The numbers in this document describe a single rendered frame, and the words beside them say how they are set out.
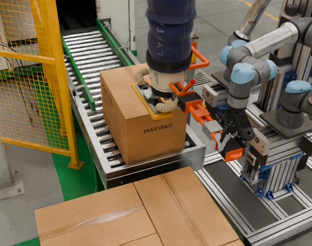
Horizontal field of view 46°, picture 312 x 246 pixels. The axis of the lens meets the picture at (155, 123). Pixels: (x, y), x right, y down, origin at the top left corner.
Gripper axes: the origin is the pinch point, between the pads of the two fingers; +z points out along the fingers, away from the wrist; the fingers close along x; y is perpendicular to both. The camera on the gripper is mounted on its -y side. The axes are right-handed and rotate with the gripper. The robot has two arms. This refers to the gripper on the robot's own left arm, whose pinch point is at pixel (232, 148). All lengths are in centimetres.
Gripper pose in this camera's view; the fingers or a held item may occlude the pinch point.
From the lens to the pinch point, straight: 148.9
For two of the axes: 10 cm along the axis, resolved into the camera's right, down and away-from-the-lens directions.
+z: -0.2, 7.9, 6.1
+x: -9.2, 2.2, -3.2
